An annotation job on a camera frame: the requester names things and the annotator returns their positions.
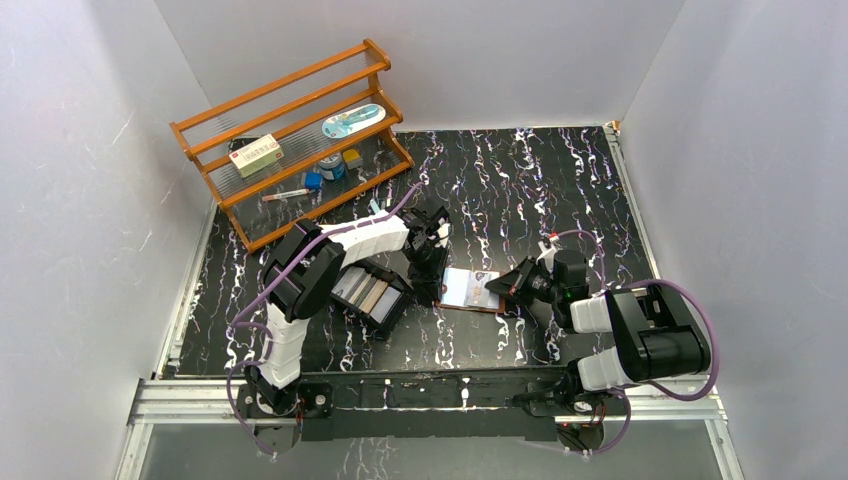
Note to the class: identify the blue oval blister pack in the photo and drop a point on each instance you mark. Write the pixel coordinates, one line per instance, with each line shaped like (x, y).
(353, 121)

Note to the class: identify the orange wooden shelf rack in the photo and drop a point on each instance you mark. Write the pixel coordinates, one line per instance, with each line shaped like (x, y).
(293, 110)

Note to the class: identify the yellow grey small block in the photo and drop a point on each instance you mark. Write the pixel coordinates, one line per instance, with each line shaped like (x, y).
(352, 159)

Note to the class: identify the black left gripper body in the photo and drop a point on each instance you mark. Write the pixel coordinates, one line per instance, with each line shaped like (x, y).
(428, 263)

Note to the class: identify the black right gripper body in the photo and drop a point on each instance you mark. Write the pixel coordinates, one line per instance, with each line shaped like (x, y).
(544, 286)

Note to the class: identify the blue white small jar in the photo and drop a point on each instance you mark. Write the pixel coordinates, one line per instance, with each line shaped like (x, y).
(332, 168)

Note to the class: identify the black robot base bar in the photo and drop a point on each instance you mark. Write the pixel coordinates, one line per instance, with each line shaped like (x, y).
(498, 402)

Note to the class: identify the silver VIP credit card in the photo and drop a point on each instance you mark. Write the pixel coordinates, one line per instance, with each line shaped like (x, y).
(478, 295)

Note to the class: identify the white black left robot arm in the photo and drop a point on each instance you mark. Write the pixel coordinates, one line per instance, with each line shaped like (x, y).
(307, 265)

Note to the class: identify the white red marker pen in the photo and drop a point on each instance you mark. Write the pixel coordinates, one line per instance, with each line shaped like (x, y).
(286, 195)

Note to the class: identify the orange leather card holder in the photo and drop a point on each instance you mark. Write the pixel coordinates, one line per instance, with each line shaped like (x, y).
(454, 289)

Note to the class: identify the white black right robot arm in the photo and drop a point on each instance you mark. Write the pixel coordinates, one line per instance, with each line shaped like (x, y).
(654, 330)

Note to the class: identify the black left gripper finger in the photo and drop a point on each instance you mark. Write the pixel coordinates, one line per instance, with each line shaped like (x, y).
(440, 266)
(425, 284)

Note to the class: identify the stack of cards in box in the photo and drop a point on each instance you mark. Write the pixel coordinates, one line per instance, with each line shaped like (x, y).
(366, 292)

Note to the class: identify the black card storage box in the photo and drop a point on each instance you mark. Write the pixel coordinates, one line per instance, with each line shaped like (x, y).
(381, 331)

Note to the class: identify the blue small cube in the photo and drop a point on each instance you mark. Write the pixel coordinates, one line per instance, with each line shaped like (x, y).
(313, 181)

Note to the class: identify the white green carton box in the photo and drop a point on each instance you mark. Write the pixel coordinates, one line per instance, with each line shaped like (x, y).
(249, 155)

